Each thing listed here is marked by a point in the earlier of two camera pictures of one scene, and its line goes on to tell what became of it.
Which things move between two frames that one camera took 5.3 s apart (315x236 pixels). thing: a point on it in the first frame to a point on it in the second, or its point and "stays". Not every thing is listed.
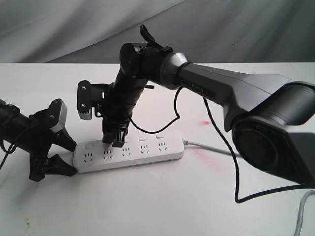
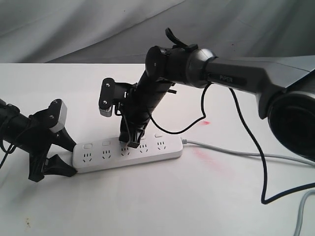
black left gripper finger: x=55 y=165 stays
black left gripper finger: x=62 y=138 stays
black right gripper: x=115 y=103 to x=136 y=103
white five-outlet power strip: x=94 y=155 stays
